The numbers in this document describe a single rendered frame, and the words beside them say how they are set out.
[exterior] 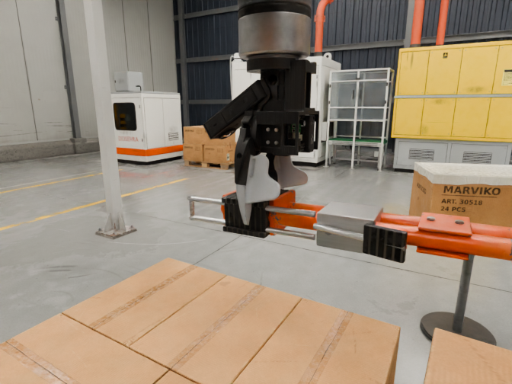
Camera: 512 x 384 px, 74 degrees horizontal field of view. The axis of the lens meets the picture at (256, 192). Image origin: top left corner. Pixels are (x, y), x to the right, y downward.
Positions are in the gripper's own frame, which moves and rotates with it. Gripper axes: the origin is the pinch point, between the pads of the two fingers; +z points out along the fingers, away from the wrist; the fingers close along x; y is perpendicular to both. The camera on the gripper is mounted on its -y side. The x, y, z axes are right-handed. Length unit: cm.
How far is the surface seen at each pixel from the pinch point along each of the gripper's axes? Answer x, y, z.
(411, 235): -2.2, 20.4, -0.6
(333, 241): -2.5, 11.8, 1.7
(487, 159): 732, 80, 86
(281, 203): -0.4, 3.6, -1.4
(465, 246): -2.2, 25.5, -0.4
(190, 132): 561, -504, 43
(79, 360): 10, -74, 66
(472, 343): 21.5, 30.1, 25.6
